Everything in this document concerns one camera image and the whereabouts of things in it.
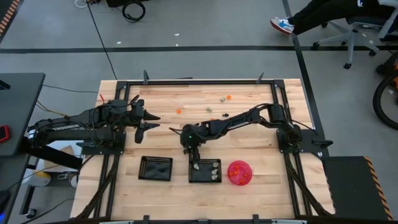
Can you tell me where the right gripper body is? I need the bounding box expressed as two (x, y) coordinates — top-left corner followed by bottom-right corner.
(179, 123), (208, 151)

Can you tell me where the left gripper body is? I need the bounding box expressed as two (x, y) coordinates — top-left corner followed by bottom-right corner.
(124, 98), (147, 126)

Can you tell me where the black slotted plastic basket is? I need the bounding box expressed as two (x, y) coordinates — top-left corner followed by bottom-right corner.
(188, 158), (223, 184)
(137, 156), (174, 182)

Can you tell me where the pink plastic bowl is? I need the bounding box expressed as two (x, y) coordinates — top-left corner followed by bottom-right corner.
(226, 160), (253, 187)

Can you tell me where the white cardboard box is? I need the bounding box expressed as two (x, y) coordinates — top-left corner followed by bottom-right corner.
(43, 139), (85, 172)

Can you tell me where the black diagonal bar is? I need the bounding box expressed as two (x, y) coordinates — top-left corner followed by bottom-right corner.
(17, 136), (84, 171)

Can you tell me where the dark desk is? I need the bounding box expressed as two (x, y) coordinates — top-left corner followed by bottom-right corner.
(0, 72), (46, 156)

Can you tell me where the yellow white bag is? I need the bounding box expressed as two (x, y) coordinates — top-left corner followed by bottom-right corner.
(23, 170), (52, 188)

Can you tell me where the person's shoe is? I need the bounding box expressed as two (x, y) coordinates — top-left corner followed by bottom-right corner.
(269, 17), (295, 35)

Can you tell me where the black mat hazard striped edge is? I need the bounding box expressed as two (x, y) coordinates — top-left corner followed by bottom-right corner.
(0, 0), (21, 41)
(322, 155), (394, 221)

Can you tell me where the person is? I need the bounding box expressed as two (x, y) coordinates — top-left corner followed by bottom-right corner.
(292, 0), (396, 35)

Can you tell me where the large black hoop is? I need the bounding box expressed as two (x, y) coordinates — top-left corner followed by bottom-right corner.
(372, 51), (398, 131)

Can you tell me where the grey office chair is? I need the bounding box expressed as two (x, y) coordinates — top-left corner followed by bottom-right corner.
(312, 0), (398, 70)

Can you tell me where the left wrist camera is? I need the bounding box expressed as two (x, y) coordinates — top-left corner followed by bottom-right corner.
(134, 123), (147, 145)

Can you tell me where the black aluminium extrusion frame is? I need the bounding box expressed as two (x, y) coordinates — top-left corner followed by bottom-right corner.
(93, 70), (312, 224)

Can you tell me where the thin black floor cable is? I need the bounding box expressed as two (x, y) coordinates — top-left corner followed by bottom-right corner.
(86, 1), (118, 80)

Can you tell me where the black coiled cable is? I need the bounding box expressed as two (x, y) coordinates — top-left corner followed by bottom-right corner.
(122, 1), (146, 23)

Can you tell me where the black left arm cable bundle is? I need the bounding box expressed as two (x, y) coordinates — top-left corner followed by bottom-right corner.
(73, 154), (121, 219)

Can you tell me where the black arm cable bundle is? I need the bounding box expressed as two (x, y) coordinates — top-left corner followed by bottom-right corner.
(73, 154), (121, 219)
(284, 152), (332, 218)

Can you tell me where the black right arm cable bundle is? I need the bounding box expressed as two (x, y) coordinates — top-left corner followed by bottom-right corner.
(284, 152), (332, 218)

